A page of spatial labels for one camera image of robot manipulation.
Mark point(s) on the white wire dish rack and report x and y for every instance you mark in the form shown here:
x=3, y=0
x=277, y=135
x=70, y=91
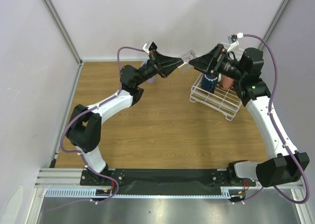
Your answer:
x=226, y=102

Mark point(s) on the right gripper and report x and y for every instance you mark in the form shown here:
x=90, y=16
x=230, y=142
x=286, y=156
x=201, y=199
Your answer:
x=216, y=60

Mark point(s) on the pink mug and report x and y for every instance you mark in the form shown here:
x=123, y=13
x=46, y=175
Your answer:
x=226, y=83

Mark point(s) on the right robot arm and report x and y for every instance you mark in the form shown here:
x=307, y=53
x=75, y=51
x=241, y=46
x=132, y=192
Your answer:
x=284, y=158

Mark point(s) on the clear glass cup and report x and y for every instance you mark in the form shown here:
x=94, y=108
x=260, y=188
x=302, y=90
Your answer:
x=184, y=65

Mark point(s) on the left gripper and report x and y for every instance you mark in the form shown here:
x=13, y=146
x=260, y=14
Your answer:
x=164, y=66

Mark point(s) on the lilac plastic tumbler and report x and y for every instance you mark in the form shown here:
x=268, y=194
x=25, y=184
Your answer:
x=152, y=79

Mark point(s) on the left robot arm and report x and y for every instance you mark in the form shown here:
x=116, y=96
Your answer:
x=84, y=128

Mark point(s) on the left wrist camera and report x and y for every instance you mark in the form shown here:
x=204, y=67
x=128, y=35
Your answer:
x=149, y=47

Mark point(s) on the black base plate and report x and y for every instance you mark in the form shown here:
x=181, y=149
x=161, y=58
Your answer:
x=173, y=181

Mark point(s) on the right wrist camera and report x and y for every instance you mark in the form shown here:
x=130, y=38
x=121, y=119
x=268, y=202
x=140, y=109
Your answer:
x=233, y=41

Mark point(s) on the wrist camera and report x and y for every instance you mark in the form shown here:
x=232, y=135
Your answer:
x=149, y=47
x=233, y=41

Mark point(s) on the large dark blue mug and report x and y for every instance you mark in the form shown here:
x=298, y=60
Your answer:
x=209, y=82

